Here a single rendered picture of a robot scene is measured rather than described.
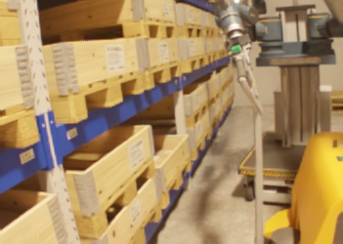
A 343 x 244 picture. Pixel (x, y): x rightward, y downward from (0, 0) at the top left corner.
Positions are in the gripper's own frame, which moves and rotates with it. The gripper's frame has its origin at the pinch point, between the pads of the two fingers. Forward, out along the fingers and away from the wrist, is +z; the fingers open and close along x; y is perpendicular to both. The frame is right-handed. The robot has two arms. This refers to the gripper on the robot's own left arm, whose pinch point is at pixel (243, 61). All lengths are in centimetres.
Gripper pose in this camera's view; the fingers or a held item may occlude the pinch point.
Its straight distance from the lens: 155.6
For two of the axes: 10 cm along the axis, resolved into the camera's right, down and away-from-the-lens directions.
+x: 8.8, -3.0, -3.5
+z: 1.7, 9.2, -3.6
